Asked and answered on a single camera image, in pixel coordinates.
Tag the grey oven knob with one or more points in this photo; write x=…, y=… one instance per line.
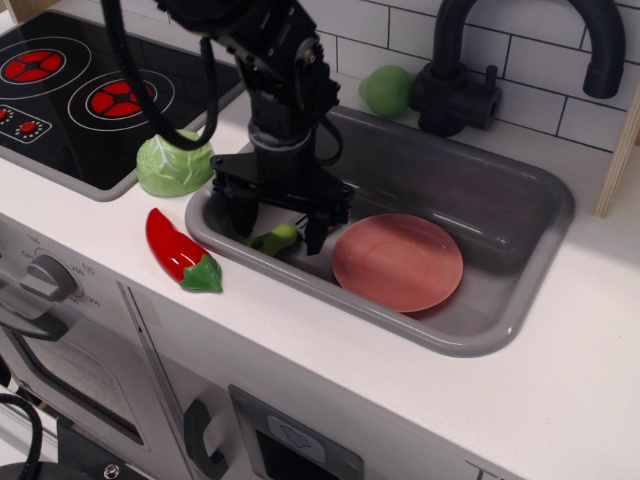
x=48, y=279

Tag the pink round plate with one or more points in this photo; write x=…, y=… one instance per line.
x=400, y=261

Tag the green toy cabbage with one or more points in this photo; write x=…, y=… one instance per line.
x=164, y=170

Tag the grey toy sink basin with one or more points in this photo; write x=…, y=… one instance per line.
x=508, y=219

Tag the green handled grey spatula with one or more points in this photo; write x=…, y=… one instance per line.
x=280, y=237

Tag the grey oven door handle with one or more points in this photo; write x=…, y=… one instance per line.
x=30, y=316

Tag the green toy pear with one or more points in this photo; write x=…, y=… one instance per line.
x=386, y=91

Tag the white toy oven door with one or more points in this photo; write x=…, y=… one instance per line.
x=98, y=374

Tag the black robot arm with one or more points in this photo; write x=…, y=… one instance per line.
x=280, y=60

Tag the black toy stovetop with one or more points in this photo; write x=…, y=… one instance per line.
x=67, y=112

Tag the red toy chili pepper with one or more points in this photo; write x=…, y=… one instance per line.
x=185, y=261

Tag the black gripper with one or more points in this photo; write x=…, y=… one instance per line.
x=286, y=174

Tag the wooden side panel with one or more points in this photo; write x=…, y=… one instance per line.
x=627, y=140

